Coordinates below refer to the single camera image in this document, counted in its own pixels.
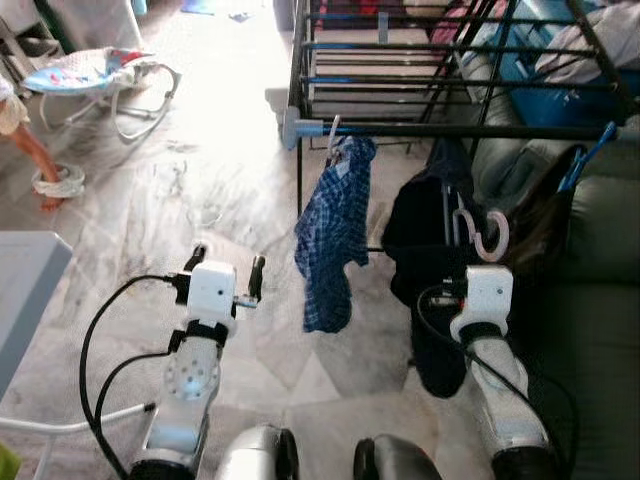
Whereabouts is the dark navy garment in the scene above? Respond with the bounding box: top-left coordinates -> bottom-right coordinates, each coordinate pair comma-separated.
380,135 -> 501,399

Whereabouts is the blue plastic hanger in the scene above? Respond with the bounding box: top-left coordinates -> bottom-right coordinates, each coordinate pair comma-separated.
558,122 -> 618,193

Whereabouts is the blue plaid shirt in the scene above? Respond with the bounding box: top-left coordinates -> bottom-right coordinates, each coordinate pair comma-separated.
293,135 -> 379,334

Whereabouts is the black hanging garment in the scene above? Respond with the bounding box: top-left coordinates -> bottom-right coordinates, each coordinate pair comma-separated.
500,145 -> 601,331

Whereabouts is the grey green sofa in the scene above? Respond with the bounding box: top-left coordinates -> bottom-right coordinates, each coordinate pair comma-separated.
470,50 -> 640,480

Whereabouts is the light blue folding table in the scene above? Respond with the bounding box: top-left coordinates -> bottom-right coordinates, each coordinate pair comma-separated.
0,232 -> 156,480

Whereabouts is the black metal drying rack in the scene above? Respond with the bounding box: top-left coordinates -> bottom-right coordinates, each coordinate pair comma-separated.
285,0 -> 640,251

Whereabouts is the silver right robot leg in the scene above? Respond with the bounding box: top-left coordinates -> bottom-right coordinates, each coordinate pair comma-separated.
352,433 -> 441,480

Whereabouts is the silver robot leg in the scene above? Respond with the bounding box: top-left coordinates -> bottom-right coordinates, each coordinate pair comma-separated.
215,425 -> 299,480
352,433 -> 441,480

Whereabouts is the silver left robot leg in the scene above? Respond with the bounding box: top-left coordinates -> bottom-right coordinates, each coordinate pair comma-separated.
215,425 -> 299,480

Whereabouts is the colourful baby bouncer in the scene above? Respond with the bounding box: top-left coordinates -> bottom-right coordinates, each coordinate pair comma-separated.
22,45 -> 183,141

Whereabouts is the blue storage box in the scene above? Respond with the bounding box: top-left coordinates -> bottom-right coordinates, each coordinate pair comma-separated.
495,0 -> 640,126

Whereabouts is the magenta cloth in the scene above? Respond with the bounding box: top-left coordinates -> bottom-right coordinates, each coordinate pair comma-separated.
430,0 -> 481,46

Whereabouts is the grey cloth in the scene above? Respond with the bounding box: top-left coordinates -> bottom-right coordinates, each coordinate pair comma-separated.
535,0 -> 640,81

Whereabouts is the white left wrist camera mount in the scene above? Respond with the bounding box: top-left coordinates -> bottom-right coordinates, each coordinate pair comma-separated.
187,260 -> 238,326

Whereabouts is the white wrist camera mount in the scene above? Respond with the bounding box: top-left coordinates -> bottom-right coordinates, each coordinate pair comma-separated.
187,260 -> 238,326
463,265 -> 514,326

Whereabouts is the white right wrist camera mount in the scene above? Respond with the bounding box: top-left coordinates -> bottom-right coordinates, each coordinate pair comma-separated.
463,265 -> 514,326

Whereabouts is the short black left arm cable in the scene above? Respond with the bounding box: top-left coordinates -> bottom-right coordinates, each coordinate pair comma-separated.
92,348 -> 181,451

